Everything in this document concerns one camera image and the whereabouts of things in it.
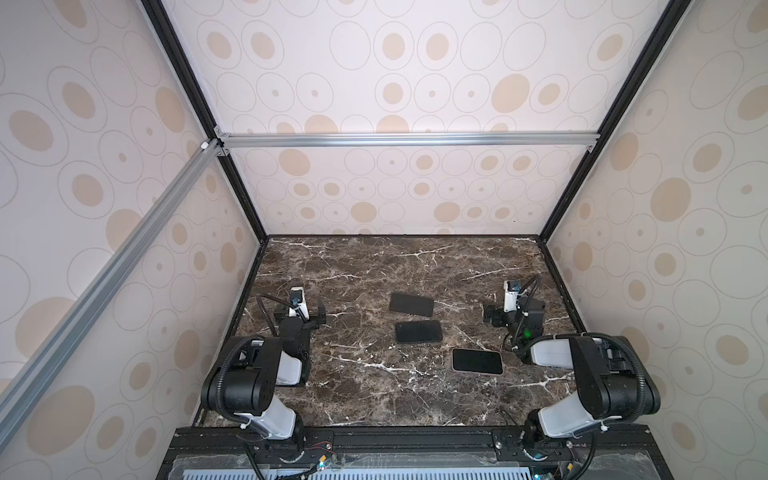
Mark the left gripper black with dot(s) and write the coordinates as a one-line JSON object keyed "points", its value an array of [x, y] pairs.
{"points": [[315, 318]]}

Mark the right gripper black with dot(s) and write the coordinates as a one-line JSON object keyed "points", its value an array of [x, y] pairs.
{"points": [[498, 315]]}

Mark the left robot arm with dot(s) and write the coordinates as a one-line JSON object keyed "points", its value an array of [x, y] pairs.
{"points": [[241, 384]]}

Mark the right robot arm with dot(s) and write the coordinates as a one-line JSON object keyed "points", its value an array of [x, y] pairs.
{"points": [[612, 384]]}

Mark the black phone near right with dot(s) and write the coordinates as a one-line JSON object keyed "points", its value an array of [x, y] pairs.
{"points": [[483, 362]]}

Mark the black phone middle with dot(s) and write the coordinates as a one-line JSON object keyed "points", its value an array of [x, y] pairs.
{"points": [[418, 332]]}

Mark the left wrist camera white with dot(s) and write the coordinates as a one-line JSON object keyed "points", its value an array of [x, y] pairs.
{"points": [[296, 298]]}

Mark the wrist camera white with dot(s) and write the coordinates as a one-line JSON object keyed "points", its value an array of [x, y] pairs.
{"points": [[512, 291], [296, 298]]}

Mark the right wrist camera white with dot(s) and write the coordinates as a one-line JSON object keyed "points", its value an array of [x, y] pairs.
{"points": [[512, 291]]}

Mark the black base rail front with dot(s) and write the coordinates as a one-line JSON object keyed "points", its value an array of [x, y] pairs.
{"points": [[480, 452]]}

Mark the horizontal aluminium rail back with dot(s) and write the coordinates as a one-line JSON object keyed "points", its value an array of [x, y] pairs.
{"points": [[428, 139]]}

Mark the aluminium rail left wall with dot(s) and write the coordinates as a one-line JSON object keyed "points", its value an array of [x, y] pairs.
{"points": [[40, 371]]}

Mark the black frame post right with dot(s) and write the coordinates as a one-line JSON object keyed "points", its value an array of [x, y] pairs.
{"points": [[650, 53]]}

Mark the black frame post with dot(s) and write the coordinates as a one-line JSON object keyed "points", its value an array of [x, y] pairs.
{"points": [[650, 53], [163, 28]]}

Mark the black frame post left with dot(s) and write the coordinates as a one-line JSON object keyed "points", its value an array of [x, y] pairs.
{"points": [[163, 28]]}

